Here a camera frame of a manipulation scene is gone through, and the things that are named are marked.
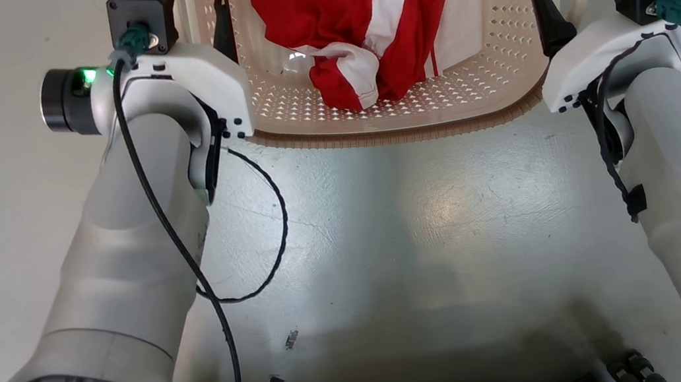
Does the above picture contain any thin braided black left cable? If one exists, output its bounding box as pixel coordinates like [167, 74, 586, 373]
[177, 139, 300, 309]

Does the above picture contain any thin braided black right cable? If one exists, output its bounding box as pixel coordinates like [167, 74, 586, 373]
[580, 41, 651, 228]

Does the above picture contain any black left camera cable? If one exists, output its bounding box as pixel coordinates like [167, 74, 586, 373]
[102, 15, 243, 382]

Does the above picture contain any thin braided black cable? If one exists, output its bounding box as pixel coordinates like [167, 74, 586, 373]
[177, 139, 300, 309]
[580, 41, 651, 228]

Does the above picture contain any red and white garment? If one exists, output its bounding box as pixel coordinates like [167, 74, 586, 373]
[250, 0, 501, 126]

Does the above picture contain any beige perforated plastic laundry basket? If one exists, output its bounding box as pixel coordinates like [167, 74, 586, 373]
[163, 0, 618, 174]

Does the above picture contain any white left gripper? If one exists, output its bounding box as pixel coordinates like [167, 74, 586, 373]
[27, 0, 258, 168]

